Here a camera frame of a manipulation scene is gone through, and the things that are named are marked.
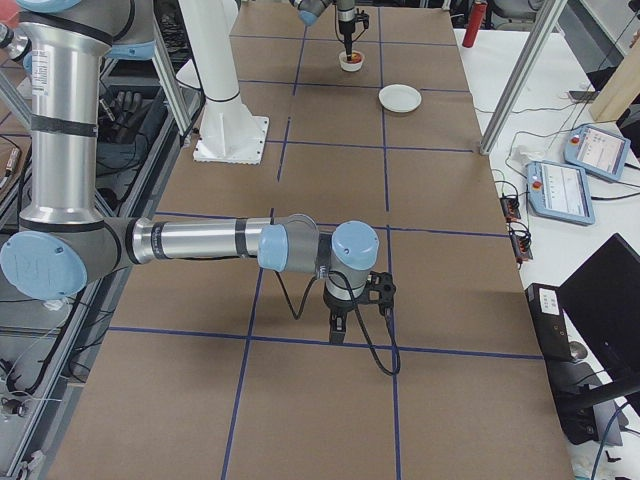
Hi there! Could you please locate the orange circuit board near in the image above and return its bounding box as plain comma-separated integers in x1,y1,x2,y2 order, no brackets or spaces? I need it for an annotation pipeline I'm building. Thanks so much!
510,235,533,265

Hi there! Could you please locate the wooden plank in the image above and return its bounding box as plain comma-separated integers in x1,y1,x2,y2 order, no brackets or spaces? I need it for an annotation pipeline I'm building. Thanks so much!
590,42,640,122

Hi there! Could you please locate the aluminium frame post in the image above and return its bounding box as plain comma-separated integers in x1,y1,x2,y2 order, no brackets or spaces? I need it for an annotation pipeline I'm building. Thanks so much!
479,0,567,156

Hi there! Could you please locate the white round plate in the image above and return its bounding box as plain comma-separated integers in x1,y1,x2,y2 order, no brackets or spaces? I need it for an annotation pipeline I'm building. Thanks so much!
378,84,422,113

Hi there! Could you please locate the orange circuit board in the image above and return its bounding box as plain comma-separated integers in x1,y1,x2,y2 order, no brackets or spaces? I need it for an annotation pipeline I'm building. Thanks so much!
499,195,521,222
510,235,533,265

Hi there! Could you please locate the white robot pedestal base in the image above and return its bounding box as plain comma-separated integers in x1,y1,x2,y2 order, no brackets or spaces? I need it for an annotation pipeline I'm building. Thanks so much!
179,1,269,165

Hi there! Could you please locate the red fire extinguisher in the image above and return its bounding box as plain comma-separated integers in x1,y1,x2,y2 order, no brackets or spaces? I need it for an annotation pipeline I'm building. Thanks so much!
462,0,487,48

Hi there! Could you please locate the white round bowl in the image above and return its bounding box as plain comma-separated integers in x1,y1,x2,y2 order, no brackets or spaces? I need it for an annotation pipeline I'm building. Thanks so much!
338,50,365,73

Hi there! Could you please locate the black laptop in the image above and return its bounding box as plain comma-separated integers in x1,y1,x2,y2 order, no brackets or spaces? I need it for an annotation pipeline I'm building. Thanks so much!
557,232,640,401

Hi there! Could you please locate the far teach pendant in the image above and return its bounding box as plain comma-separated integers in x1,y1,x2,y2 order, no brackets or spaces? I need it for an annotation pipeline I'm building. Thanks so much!
564,125,631,182

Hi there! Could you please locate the black box device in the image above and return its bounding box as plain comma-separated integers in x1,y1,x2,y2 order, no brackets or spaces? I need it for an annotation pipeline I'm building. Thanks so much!
525,283,587,363

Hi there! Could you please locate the red yellow apple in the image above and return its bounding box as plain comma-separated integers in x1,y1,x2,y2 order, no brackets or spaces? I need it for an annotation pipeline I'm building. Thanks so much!
345,52,362,64

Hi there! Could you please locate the orange circuit board far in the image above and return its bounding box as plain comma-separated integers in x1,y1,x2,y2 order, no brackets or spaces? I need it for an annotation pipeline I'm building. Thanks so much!
499,195,521,222

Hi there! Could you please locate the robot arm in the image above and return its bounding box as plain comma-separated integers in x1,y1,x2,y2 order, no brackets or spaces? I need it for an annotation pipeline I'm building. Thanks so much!
289,0,356,60
1,1,382,344

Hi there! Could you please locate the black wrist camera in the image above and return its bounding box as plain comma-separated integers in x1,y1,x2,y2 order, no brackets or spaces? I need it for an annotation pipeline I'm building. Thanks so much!
363,271,396,312

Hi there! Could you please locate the near teach pendant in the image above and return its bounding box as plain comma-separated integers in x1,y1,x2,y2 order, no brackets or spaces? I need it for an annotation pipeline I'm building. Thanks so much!
526,161,595,226

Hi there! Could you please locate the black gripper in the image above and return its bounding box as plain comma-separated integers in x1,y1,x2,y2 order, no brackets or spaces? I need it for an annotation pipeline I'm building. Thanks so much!
338,20,356,56
323,287,355,344

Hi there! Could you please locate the teach pendant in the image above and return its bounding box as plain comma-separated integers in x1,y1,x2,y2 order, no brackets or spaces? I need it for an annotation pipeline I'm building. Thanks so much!
564,125,631,182
526,161,595,226

